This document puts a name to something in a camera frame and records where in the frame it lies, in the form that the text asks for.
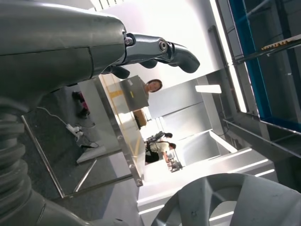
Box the person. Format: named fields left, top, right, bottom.
left=140, top=79, right=163, bottom=101
left=146, top=131, right=174, bottom=143
left=145, top=141, right=177, bottom=164

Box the cardboard box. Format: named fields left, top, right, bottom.
left=133, top=109, right=147, bottom=127

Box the steel workbench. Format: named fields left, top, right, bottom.
left=21, top=73, right=151, bottom=199

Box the white power strip cable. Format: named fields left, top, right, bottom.
left=36, top=107, right=69, bottom=127

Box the white power strip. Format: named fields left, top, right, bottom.
left=66, top=123, right=84, bottom=141

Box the blue metal shelf rack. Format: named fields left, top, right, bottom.
left=223, top=0, right=301, bottom=163

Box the ceiling light strip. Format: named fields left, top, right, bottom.
left=195, top=85, right=222, bottom=94
left=209, top=0, right=247, bottom=113

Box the grey laptop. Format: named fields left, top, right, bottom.
left=118, top=75, right=149, bottom=112

